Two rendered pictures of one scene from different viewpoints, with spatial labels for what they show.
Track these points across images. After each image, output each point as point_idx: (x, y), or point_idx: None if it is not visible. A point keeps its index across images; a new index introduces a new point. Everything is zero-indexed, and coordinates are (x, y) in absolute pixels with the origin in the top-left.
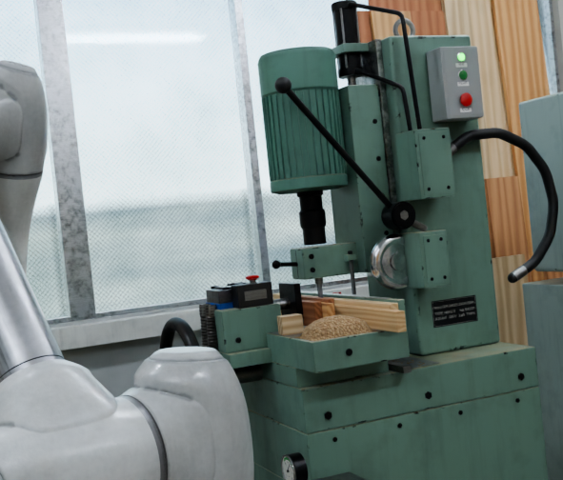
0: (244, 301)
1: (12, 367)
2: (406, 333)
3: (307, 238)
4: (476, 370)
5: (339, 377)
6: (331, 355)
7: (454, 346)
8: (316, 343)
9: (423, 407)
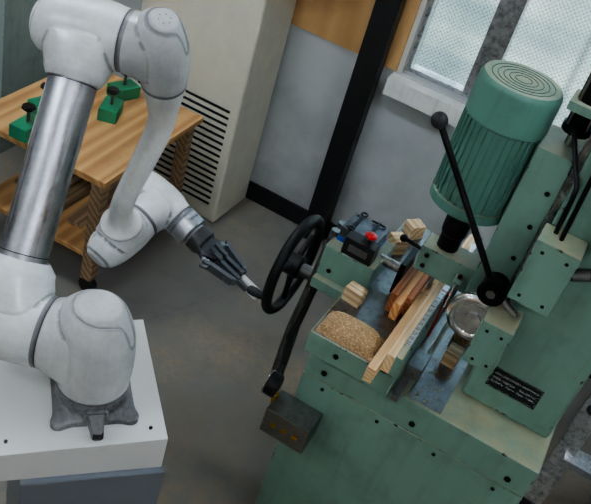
0: (346, 250)
1: (1, 247)
2: (390, 381)
3: (439, 238)
4: (466, 443)
5: None
6: (320, 348)
7: (496, 408)
8: (313, 333)
9: (403, 427)
